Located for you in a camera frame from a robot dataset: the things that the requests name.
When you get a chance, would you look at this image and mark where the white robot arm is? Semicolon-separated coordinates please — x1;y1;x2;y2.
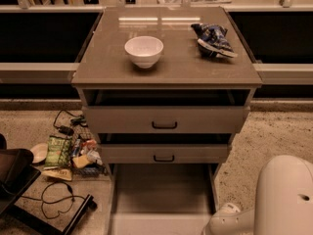
201;155;313;235

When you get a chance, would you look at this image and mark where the wire basket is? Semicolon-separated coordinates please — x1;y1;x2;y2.
72;166;105;177

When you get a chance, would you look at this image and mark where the grey drawer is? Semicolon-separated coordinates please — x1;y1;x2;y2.
101;144;231;164
106;164;218;235
82;106;249;134

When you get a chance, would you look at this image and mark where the grey drawer cabinet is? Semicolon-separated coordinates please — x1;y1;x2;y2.
70;6;263;181

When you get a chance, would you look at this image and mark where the tan snack bag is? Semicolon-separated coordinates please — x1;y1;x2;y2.
42;168;72;181

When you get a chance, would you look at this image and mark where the black chair base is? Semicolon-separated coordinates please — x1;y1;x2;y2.
0;134;97;235

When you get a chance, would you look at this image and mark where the white plate on floor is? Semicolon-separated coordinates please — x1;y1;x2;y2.
30;143;48;164

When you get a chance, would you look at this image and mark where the green chip bag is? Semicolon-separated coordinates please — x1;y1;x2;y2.
44;135;71;168

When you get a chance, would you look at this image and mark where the white ceramic bowl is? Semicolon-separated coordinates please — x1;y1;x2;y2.
124;36;163;69

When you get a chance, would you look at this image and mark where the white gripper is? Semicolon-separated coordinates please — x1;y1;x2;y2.
201;203;241;235

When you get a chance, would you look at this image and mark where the black cable on floor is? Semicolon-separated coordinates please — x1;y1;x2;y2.
20;180;86;220

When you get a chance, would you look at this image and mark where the black power adapter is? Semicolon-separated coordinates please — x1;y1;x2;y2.
59;125;74;136

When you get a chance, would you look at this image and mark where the yellow sponge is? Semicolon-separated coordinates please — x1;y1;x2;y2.
72;155;92;168

